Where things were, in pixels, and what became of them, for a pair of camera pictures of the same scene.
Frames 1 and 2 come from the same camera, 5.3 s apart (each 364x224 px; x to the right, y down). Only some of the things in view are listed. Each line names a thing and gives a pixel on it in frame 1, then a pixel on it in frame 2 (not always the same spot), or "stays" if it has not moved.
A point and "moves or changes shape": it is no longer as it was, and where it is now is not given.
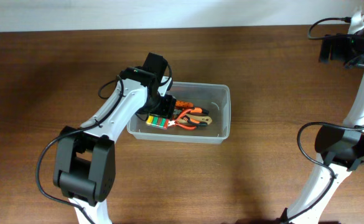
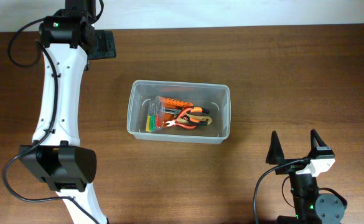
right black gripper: (337, 53) → (275, 154)
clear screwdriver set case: (158, 122) moves or changes shape
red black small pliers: (175, 122) stays
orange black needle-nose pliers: (184, 114) stays
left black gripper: (167, 109) → (106, 45)
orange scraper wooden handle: (205, 119) stays
